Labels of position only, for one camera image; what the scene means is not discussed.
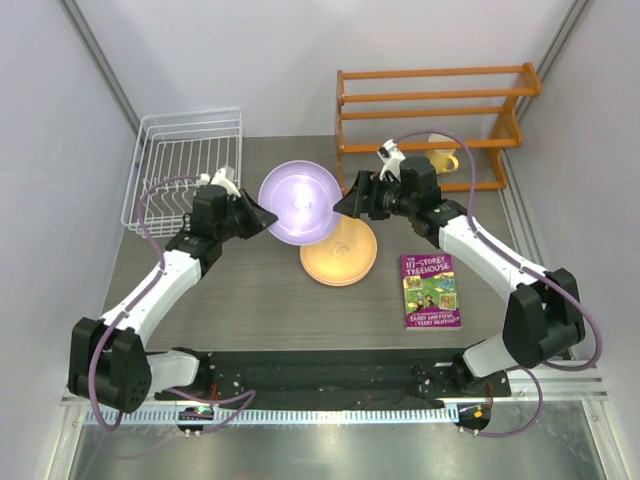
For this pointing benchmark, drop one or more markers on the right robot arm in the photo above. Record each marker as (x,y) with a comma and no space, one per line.
(542,318)

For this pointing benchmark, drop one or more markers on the orange wooden shelf rack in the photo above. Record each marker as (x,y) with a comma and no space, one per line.
(426,110)

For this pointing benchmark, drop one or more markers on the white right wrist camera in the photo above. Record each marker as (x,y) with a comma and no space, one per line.
(391,157)

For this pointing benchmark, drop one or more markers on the slotted cable duct rail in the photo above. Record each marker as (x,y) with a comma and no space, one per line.
(184,415)

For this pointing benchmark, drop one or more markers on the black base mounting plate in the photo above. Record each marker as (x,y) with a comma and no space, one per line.
(344,380)

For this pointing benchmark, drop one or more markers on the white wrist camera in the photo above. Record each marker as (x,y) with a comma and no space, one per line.
(391,157)
(223,178)

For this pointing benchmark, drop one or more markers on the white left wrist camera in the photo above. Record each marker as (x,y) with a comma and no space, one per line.
(223,178)

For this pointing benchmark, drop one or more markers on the purple storey treehouse book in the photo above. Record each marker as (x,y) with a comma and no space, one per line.
(430,292)

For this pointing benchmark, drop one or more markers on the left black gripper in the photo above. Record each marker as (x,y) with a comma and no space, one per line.
(258,218)

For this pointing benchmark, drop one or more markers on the purple plate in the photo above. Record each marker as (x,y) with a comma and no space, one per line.
(302,195)

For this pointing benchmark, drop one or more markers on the yellow plate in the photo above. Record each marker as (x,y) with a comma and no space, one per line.
(345,257)

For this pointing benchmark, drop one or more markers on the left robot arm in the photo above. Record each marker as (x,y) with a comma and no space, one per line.
(109,364)

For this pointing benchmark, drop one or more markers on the white wire dish rack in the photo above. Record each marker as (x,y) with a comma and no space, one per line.
(179,144)

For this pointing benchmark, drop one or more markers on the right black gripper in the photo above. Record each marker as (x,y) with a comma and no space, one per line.
(367,183)

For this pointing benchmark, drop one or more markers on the yellow mug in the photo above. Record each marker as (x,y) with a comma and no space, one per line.
(443,160)

